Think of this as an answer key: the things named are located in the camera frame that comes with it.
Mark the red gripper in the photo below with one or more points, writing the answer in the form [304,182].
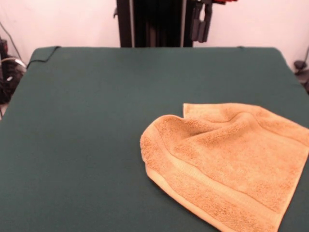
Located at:
[220,1]

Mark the tan terry towel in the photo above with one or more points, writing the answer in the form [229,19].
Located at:
[229,164]

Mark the black stand base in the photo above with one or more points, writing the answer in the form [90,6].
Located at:
[301,70]
[9,82]

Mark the dark green table cloth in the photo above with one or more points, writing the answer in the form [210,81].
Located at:
[72,145]

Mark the small black box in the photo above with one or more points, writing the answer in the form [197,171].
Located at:
[3,48]

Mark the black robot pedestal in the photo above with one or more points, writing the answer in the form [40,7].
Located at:
[157,24]

